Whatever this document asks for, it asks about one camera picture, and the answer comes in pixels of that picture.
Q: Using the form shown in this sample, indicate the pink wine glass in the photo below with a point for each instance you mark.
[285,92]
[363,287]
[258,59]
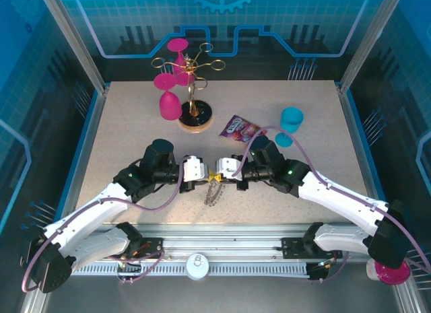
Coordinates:
[169,106]
[390,274]
[186,78]
[178,47]

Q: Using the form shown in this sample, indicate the aluminium front rail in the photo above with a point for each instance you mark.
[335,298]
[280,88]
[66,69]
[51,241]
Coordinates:
[229,234]

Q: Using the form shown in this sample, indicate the white round cap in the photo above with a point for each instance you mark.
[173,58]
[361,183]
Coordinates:
[197,266]

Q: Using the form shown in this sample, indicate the aluminium frame post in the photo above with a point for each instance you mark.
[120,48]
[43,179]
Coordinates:
[72,40]
[370,40]

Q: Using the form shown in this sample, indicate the silver keyring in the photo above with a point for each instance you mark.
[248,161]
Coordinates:
[213,183]

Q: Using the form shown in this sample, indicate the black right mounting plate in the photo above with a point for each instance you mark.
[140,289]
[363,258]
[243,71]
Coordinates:
[292,247]

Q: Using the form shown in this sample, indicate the black mounting plate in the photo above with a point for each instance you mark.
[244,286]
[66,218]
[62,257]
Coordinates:
[292,247]
[153,247]

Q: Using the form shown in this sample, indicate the purple candy bag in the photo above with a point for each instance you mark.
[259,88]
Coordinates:
[237,128]

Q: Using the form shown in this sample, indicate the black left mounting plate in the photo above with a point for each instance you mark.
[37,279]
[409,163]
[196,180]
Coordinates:
[153,247]

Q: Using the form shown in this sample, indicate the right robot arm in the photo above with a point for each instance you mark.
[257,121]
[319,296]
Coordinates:
[336,195]

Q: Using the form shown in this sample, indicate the gold wine glass rack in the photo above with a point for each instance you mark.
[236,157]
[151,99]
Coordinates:
[196,117]

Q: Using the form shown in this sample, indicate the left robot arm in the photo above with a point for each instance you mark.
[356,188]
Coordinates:
[84,208]

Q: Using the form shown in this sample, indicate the teal wine glass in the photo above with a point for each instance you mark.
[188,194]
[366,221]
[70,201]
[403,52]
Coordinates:
[291,119]

